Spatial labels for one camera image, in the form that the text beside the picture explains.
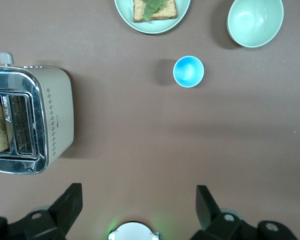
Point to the toast slice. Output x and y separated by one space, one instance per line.
168 11

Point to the blue plastic cup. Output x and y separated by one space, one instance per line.
188 71

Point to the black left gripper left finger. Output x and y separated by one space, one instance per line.
65 212

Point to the white round device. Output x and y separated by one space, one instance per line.
135 232

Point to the beige and chrome toaster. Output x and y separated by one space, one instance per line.
60 112

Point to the pale green plate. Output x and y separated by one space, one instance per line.
152 26

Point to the pale green bowl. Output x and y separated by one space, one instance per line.
255 22

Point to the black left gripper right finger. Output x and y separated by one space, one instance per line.
210 215

